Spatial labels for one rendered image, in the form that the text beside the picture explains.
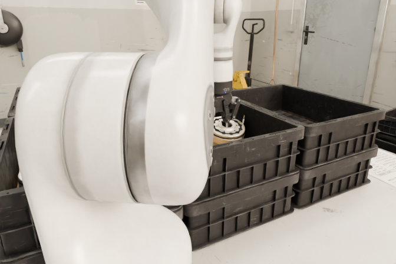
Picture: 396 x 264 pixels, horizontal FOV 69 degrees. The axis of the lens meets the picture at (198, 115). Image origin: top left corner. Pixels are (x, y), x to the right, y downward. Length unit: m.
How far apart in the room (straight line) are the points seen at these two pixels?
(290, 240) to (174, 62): 0.60
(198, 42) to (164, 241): 0.14
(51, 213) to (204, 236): 0.49
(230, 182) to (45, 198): 0.47
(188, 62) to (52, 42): 3.75
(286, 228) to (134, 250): 0.57
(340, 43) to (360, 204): 3.05
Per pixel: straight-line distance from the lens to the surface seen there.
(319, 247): 0.72
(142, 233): 0.22
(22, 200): 0.48
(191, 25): 0.18
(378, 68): 3.61
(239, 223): 0.69
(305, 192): 0.79
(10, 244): 0.54
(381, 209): 0.90
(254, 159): 0.62
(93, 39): 3.94
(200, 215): 0.61
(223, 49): 0.70
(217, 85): 0.71
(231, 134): 0.78
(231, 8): 0.70
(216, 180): 0.59
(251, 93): 1.05
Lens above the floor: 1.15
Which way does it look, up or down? 18 degrees down
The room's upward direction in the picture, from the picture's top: straight up
